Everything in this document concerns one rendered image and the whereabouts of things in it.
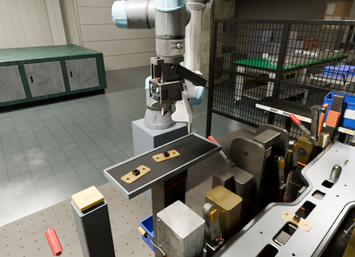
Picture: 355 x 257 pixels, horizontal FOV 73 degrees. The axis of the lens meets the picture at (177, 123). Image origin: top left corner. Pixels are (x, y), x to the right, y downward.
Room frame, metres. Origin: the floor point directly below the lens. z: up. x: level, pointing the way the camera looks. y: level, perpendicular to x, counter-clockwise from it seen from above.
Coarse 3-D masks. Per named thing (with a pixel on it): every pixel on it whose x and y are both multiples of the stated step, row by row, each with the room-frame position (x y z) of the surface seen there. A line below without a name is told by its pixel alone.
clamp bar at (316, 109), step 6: (312, 108) 0.97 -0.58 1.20; (318, 108) 0.97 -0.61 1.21; (324, 108) 0.95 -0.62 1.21; (312, 114) 0.97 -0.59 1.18; (318, 114) 0.98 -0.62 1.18; (312, 120) 0.96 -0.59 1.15; (318, 120) 0.97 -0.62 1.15; (312, 126) 0.96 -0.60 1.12; (318, 126) 0.97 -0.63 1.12; (312, 132) 0.95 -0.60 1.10; (318, 132) 0.97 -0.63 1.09
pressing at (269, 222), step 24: (336, 144) 1.02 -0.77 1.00; (312, 168) 0.82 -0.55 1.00; (312, 192) 0.67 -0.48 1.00; (336, 192) 0.67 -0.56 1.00; (264, 216) 0.56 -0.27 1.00; (312, 216) 0.56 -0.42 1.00; (336, 216) 0.56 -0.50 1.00; (240, 240) 0.48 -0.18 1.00; (264, 240) 0.48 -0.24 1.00; (288, 240) 0.48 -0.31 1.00; (312, 240) 0.48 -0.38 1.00
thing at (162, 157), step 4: (164, 152) 0.66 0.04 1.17; (168, 152) 0.66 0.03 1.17; (172, 152) 0.68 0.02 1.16; (176, 152) 0.68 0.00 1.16; (156, 156) 0.65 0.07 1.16; (160, 156) 0.65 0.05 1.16; (164, 156) 0.65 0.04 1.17; (168, 156) 0.65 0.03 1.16; (172, 156) 0.65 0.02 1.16; (176, 156) 0.66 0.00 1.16; (156, 160) 0.63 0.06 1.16; (160, 160) 0.63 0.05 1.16; (164, 160) 0.63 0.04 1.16
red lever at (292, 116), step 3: (291, 114) 1.05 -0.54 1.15; (291, 117) 1.04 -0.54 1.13; (294, 117) 1.03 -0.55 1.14; (294, 120) 1.03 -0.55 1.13; (297, 120) 1.02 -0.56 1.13; (297, 123) 1.01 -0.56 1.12; (300, 123) 1.01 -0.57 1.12; (300, 126) 1.01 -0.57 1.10; (303, 126) 1.00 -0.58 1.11; (303, 129) 0.99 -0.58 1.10; (306, 129) 0.99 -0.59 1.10; (306, 132) 0.98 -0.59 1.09; (309, 132) 0.98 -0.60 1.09; (309, 135) 0.97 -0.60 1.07
